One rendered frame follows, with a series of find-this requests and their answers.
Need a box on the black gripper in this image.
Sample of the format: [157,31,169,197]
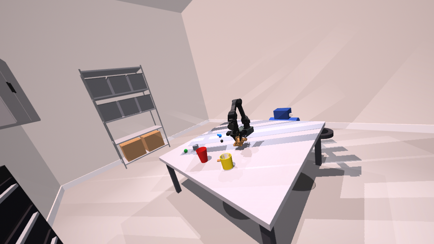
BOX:
[226,126,247,141]

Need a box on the yellow mug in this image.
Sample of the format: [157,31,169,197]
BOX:
[220,153,233,171]

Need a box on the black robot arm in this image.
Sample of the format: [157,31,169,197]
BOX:
[228,99,250,137]

